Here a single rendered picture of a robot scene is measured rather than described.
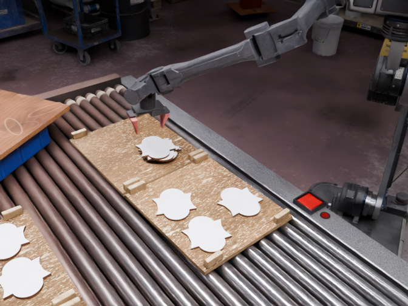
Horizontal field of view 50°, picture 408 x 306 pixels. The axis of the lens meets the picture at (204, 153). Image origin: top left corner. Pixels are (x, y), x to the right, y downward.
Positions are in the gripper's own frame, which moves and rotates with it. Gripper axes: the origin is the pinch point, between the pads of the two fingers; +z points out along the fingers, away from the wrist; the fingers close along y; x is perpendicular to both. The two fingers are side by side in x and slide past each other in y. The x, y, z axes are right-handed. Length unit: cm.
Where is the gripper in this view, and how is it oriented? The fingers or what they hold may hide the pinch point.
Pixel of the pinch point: (149, 128)
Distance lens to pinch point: 160.8
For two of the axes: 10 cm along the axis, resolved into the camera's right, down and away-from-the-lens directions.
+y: 9.0, -2.3, 3.7
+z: -0.2, 8.2, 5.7
